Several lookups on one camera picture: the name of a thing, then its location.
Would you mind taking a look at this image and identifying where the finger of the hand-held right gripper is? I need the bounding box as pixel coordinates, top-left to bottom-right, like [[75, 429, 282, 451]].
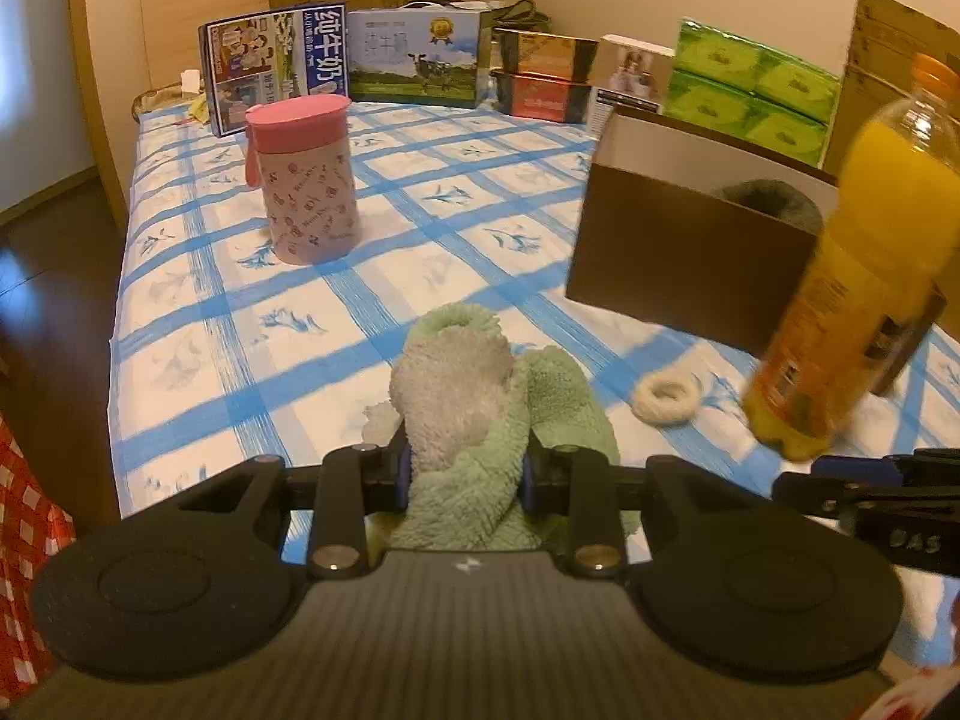
[[772, 471, 912, 522], [814, 448, 960, 490]]

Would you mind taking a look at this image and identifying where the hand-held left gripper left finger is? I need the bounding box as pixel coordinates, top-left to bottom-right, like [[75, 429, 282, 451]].
[[150, 444, 415, 580]]

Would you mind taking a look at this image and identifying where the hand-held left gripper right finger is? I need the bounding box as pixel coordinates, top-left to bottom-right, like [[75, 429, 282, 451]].
[[523, 444, 788, 580]]

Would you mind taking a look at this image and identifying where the green fuzzy sock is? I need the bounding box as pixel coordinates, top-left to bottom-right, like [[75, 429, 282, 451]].
[[390, 304, 622, 552]]

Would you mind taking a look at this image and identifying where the brown cardboard box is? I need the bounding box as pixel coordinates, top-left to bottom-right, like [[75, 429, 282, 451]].
[[565, 103, 947, 395]]

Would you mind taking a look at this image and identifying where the grey fuzzy cloth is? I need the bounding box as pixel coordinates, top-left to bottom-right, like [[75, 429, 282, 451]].
[[711, 178, 826, 235]]

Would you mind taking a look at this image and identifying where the orange juice bottle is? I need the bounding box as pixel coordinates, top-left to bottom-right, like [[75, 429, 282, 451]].
[[742, 52, 960, 462]]

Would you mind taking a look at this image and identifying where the blue checked bedsheet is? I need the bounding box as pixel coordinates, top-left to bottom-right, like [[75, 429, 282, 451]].
[[109, 94, 960, 672]]

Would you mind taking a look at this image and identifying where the pink printed cup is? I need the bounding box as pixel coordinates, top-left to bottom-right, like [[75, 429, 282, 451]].
[[244, 94, 363, 267]]

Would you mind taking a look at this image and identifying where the red checked cloth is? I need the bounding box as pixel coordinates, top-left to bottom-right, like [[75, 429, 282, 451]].
[[0, 412, 76, 683]]

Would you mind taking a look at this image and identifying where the red packaged box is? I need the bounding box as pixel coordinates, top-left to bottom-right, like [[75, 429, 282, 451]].
[[491, 69, 593, 125]]

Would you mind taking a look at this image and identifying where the green tissue multipack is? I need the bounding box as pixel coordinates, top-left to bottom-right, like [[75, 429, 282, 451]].
[[664, 17, 841, 167]]

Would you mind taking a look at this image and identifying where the large printed cardboard box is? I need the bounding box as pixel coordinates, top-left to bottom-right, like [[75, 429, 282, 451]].
[[821, 0, 960, 181]]

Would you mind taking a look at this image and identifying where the white photo printed box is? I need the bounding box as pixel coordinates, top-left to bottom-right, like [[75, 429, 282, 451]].
[[587, 34, 676, 140]]

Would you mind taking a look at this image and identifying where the cow printed carton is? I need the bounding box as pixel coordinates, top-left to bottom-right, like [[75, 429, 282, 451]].
[[346, 7, 494, 110]]

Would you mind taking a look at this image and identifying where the gold packaged box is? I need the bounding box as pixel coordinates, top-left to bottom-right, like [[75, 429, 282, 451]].
[[493, 28, 599, 83]]

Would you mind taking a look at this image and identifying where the blue printed carton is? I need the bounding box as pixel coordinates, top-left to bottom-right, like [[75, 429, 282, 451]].
[[199, 0, 352, 138]]

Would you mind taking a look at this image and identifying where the olive patterned cloth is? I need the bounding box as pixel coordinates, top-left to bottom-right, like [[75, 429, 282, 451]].
[[131, 86, 197, 122]]

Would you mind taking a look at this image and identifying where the white fuzzy hair tie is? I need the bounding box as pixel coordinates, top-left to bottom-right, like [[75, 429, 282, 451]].
[[632, 375, 702, 427]]

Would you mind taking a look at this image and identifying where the black strap bag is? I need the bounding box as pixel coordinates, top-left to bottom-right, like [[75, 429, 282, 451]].
[[405, 0, 552, 31]]

